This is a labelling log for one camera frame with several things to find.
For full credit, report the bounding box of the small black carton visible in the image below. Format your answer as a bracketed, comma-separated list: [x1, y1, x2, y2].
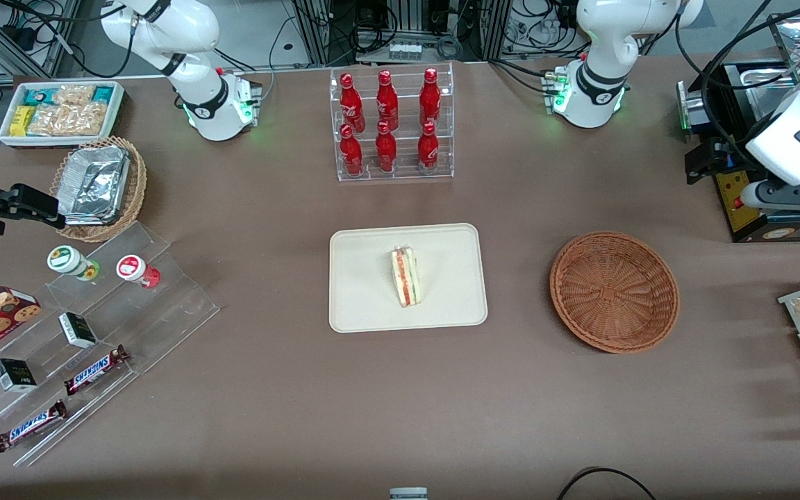
[0, 358, 38, 394]
[58, 312, 97, 349]

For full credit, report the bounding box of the black cable loop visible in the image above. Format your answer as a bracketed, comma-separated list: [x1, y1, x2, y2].
[556, 467, 658, 500]

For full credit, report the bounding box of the snickers bar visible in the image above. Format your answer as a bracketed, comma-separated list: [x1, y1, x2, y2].
[63, 345, 130, 397]
[0, 399, 69, 453]

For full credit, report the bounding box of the clear acrylic bottle rack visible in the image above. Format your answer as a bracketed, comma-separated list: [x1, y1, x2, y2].
[329, 61, 455, 183]

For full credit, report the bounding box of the red lid cup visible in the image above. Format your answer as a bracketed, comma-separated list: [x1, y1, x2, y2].
[116, 255, 161, 289]

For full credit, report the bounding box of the clear bag of crackers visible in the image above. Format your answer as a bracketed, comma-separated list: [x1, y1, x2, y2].
[28, 104, 68, 137]
[60, 102, 108, 137]
[53, 85, 96, 107]

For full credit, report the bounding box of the light wicker basket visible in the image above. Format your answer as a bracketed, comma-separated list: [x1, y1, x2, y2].
[49, 136, 148, 244]

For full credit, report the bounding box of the red cola bottle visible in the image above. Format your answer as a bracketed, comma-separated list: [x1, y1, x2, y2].
[340, 124, 364, 176]
[340, 73, 366, 133]
[376, 70, 399, 131]
[419, 68, 441, 128]
[417, 122, 440, 173]
[375, 121, 397, 173]

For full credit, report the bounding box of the aluminium frame rack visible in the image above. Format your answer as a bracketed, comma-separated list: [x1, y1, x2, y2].
[292, 0, 515, 65]

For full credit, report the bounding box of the beige plastic tray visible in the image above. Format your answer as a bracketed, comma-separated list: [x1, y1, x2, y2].
[328, 222, 489, 334]

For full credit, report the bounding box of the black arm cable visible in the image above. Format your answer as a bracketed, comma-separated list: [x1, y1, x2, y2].
[674, 0, 800, 152]

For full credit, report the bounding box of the green lid cup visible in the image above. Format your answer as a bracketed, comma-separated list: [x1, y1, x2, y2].
[47, 245, 101, 281]

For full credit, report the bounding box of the black sealing machine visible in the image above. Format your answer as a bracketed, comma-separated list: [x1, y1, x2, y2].
[676, 14, 800, 244]

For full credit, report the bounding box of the triangular sandwich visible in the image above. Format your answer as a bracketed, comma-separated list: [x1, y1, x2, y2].
[391, 244, 422, 308]

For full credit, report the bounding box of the white snack bin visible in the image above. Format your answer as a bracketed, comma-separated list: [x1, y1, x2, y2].
[0, 81, 126, 149]

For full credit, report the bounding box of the brown wicker basket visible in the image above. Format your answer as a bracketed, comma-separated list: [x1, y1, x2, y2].
[549, 231, 681, 355]

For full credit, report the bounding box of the clear acrylic stepped display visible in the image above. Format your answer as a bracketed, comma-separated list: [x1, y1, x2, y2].
[0, 221, 221, 467]

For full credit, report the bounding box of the stack of foil trays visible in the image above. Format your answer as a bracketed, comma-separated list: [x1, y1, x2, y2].
[58, 145, 131, 226]

